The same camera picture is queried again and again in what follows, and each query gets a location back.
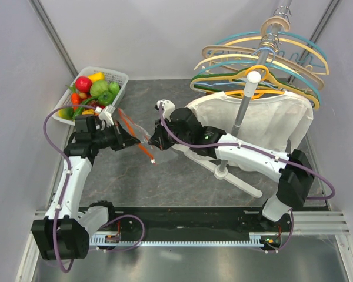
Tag red apple toy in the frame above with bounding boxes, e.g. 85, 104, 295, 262
75, 76, 93, 93

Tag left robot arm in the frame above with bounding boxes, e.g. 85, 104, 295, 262
31, 115, 140, 260

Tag clothes rack stand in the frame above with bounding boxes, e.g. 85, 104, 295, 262
184, 0, 292, 198

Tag yellow green mango toy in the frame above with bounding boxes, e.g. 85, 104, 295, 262
58, 107, 74, 120

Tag green cabbage toy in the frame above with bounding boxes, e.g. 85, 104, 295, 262
89, 80, 109, 97

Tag orange carrot toy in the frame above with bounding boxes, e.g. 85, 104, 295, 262
70, 92, 81, 106

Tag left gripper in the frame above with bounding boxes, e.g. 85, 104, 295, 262
91, 120, 139, 152

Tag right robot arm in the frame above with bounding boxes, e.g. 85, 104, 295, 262
149, 100, 314, 231

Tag purple cable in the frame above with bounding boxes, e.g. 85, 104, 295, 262
158, 107, 336, 201
43, 104, 99, 274

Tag beige wooden hanger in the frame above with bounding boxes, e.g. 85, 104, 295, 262
194, 45, 324, 90

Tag teal hanger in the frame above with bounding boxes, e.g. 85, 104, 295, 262
215, 31, 329, 78

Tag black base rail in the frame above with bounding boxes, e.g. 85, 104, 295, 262
89, 207, 294, 251

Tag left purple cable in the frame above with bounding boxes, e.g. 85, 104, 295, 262
43, 104, 99, 274

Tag white plastic basket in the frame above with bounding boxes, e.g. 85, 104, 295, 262
52, 66, 129, 126

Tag green hanger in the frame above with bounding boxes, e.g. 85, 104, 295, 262
190, 72, 321, 110

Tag orange plastic hanger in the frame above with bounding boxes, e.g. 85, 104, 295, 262
225, 65, 284, 100

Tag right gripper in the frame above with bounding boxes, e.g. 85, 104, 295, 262
149, 116, 192, 151

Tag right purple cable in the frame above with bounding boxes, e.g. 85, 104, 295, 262
158, 107, 336, 201

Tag green bell pepper toy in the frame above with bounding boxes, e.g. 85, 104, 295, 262
98, 90, 116, 107

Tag clear zip top bag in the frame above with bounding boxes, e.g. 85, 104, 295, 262
117, 108, 178, 165

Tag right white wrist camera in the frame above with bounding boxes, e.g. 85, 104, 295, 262
156, 100, 175, 118

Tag small green fruit toy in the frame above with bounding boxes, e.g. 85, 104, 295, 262
109, 82, 121, 95

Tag yellow orange fruit toy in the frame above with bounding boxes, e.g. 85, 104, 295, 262
81, 109, 95, 115

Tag white t-shirt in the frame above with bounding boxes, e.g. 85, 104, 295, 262
173, 91, 314, 173

